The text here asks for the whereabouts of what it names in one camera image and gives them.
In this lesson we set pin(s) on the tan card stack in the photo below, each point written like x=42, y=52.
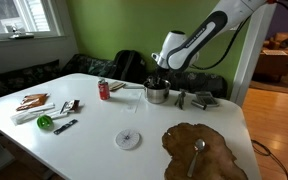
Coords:
x=116, y=85

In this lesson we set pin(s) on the red soda can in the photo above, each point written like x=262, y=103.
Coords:
x=103, y=90

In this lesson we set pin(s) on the white plastic packet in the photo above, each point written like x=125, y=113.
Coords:
x=29, y=115

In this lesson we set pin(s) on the grey calculator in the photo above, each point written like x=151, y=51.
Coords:
x=206, y=98

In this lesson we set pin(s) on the silver metal pot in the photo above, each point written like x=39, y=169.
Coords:
x=157, y=95

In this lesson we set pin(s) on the brown wooden chest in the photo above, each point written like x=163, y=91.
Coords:
x=272, y=65

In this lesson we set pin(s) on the small white wrapper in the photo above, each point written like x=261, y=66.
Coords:
x=59, y=114

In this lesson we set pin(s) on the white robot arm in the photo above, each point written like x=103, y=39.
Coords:
x=197, y=36

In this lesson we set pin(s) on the brown wooden slab mat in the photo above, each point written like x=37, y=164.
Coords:
x=214, y=156

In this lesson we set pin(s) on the dark blue flat strip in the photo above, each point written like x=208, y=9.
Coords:
x=65, y=127

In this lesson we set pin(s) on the brown snack wrapper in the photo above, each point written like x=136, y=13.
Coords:
x=70, y=106

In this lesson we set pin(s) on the dark floral bench cushion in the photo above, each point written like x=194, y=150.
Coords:
x=17, y=80
x=87, y=65
x=200, y=83

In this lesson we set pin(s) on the small windowsill object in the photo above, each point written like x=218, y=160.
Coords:
x=20, y=34

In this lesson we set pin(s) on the white door frame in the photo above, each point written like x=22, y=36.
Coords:
x=250, y=63

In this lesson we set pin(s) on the brown leather armchair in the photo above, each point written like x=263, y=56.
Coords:
x=285, y=39

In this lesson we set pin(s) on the green round toy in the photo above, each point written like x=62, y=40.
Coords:
x=44, y=122

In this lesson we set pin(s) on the dark metal pliers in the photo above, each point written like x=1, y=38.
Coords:
x=181, y=98

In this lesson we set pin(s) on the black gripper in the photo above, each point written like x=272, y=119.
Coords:
x=163, y=73

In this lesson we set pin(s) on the silver metal spoon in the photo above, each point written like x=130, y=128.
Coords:
x=195, y=156

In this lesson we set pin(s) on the dark cylindrical marker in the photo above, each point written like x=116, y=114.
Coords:
x=198, y=104

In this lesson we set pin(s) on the white framed window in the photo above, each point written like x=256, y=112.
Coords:
x=20, y=16

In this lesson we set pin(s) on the black backpack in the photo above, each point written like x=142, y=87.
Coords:
x=129, y=66

